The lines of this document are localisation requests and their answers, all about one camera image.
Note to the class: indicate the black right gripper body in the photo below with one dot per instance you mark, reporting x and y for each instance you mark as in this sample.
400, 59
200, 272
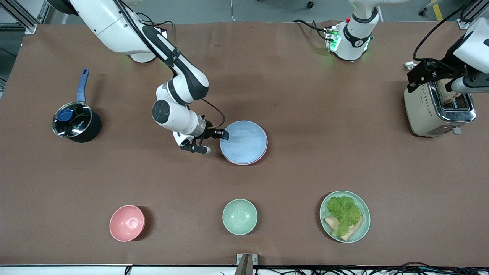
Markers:
209, 132

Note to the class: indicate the pink bowl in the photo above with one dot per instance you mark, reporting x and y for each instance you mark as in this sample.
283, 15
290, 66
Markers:
127, 223

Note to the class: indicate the blue plate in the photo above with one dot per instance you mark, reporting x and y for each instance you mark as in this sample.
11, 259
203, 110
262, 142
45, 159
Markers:
244, 141

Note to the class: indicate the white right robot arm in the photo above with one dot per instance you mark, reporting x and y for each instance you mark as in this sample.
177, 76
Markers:
179, 88

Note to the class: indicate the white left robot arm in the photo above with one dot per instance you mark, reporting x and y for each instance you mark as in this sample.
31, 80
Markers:
353, 36

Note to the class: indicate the pink plate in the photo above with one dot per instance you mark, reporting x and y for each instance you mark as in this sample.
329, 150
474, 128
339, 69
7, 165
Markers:
264, 151

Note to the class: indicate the glass pot lid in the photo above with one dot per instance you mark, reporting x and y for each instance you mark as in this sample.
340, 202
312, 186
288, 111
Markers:
72, 119

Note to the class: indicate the grey metal bracket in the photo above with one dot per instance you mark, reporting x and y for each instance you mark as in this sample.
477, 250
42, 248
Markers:
246, 261

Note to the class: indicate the green lettuce leaf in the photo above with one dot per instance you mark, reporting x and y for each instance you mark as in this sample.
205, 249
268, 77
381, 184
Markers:
344, 212

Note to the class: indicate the brown bread slice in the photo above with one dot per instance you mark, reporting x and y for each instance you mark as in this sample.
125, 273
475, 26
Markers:
353, 230

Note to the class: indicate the silver toaster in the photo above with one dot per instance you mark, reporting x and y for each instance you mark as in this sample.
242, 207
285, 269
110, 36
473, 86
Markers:
424, 110

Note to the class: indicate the toast slice in toaster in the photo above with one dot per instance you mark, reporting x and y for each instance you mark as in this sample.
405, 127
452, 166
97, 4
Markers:
449, 95

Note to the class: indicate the aluminium frame profile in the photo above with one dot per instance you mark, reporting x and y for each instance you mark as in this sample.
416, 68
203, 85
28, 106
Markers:
23, 17
471, 17

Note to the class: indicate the green plate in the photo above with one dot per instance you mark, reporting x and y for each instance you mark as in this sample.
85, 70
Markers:
365, 223

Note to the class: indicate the dark blue saucepan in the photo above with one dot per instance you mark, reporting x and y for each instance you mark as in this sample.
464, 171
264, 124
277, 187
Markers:
88, 130

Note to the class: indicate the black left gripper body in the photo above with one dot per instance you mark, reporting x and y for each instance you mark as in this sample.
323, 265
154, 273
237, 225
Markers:
439, 70

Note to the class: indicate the green bowl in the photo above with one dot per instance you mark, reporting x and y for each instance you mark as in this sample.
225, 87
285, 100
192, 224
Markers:
240, 216

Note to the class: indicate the black caster wheel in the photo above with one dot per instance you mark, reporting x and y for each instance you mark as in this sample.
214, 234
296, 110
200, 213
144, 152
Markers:
310, 4

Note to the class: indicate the white toaster plug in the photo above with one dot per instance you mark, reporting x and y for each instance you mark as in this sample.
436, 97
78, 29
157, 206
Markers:
409, 65

